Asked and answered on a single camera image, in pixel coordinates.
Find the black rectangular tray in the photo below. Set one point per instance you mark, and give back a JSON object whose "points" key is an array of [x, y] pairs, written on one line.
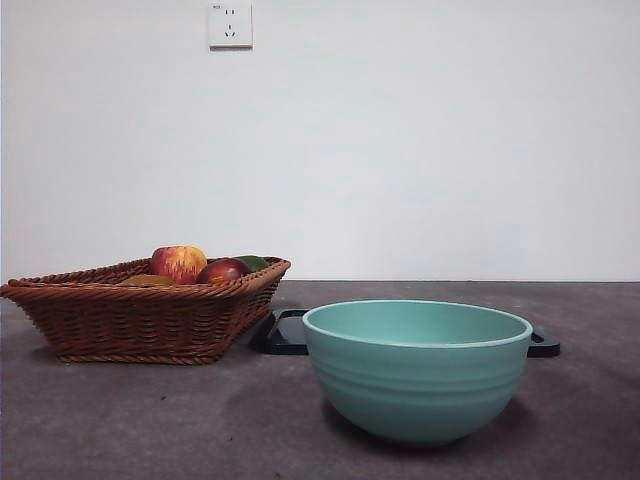
{"points": [[285, 332]]}

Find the teal ceramic bowl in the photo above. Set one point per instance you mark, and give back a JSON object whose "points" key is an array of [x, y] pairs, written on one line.
{"points": [[415, 390]]}

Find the brown wicker basket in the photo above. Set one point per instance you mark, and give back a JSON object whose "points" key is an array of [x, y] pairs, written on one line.
{"points": [[135, 325]]}

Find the brown kiwi fruit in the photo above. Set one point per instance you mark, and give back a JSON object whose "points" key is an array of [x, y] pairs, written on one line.
{"points": [[147, 280]]}

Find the white wall socket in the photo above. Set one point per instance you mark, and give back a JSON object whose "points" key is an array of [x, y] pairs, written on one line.
{"points": [[230, 27]]}

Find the green avocado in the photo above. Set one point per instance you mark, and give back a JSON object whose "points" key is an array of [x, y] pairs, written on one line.
{"points": [[256, 262]]}

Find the red yellow apple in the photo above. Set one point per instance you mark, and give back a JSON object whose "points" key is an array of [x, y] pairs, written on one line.
{"points": [[177, 262]]}

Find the dark red plum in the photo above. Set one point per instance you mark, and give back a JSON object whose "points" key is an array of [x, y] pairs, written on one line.
{"points": [[222, 272]]}

